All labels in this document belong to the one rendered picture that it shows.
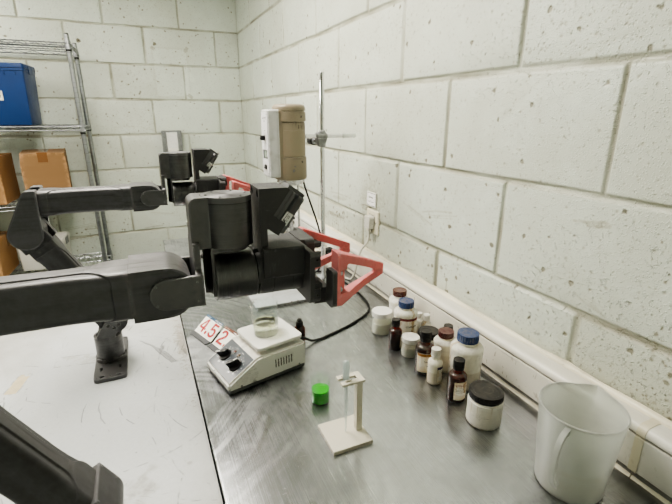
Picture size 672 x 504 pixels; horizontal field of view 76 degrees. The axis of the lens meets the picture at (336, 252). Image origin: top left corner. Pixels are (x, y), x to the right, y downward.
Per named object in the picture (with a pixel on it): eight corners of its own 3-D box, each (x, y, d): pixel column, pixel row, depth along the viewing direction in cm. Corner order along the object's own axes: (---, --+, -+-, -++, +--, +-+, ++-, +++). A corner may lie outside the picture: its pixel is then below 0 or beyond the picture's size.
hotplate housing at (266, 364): (229, 397, 94) (226, 365, 92) (207, 370, 104) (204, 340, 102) (314, 363, 107) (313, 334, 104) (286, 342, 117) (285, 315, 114)
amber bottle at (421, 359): (411, 366, 105) (414, 326, 102) (428, 365, 106) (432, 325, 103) (417, 377, 101) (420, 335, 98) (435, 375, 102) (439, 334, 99)
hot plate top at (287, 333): (258, 353, 96) (258, 349, 96) (235, 332, 106) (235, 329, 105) (303, 337, 103) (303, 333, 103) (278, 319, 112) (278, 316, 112)
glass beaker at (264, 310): (274, 326, 108) (272, 294, 105) (283, 337, 102) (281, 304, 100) (246, 332, 105) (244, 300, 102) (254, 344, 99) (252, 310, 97)
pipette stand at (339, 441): (333, 456, 78) (333, 395, 74) (317, 427, 85) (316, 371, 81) (372, 443, 81) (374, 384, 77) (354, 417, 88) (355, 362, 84)
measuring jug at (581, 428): (588, 549, 61) (608, 464, 57) (501, 494, 70) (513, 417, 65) (624, 476, 74) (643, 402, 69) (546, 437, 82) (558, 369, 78)
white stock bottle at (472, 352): (484, 392, 96) (490, 340, 92) (451, 392, 96) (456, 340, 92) (473, 373, 103) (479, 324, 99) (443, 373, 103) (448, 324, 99)
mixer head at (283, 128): (267, 188, 131) (262, 103, 123) (258, 183, 140) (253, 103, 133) (312, 184, 136) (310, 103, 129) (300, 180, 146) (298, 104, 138)
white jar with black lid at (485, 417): (506, 430, 84) (511, 399, 82) (472, 432, 84) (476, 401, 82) (492, 408, 91) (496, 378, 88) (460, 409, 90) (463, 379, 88)
